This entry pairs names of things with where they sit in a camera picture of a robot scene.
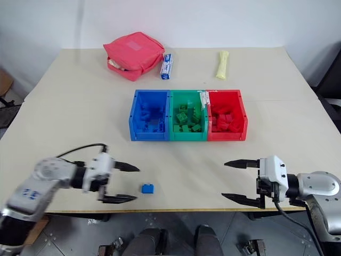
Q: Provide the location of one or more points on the dark rounded shape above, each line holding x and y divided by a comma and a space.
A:
209, 240
146, 241

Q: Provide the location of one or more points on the red fabric pouch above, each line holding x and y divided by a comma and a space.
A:
133, 53

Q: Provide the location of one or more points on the red toy brick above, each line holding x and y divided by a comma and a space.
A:
234, 127
215, 128
229, 117

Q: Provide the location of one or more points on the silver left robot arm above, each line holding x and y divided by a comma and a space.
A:
40, 181

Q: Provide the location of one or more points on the brown cardboard box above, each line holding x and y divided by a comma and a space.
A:
4, 82

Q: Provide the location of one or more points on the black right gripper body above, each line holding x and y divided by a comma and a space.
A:
267, 188

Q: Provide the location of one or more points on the red plastic bin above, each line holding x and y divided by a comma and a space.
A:
226, 136

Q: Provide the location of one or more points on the blue toy brick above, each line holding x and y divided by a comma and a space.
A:
159, 128
147, 129
148, 188

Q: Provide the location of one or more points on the black metal stand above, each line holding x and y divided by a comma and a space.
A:
8, 112

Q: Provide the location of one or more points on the pale yellow rolled bag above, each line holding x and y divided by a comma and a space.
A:
222, 65

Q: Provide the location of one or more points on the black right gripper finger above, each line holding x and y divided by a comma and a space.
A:
245, 163
245, 201

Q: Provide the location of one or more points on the large green toy brick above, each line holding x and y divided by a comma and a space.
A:
181, 117

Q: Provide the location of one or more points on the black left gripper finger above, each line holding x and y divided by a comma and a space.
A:
118, 199
125, 167

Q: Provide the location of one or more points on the green plastic bin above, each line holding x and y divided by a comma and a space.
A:
186, 136

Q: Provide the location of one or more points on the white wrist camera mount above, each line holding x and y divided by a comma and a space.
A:
274, 168
100, 165

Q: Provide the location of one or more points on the blue and white carton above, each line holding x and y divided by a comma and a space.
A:
166, 66

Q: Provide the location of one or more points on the white torn label tape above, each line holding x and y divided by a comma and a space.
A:
203, 100

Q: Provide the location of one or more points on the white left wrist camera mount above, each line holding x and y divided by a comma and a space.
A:
100, 165

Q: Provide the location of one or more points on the blue plastic bin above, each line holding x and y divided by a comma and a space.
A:
138, 133

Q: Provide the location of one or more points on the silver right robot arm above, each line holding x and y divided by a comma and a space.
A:
317, 184

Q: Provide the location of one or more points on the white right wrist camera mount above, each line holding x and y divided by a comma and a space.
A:
274, 168

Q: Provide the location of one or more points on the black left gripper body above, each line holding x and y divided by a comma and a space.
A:
100, 184

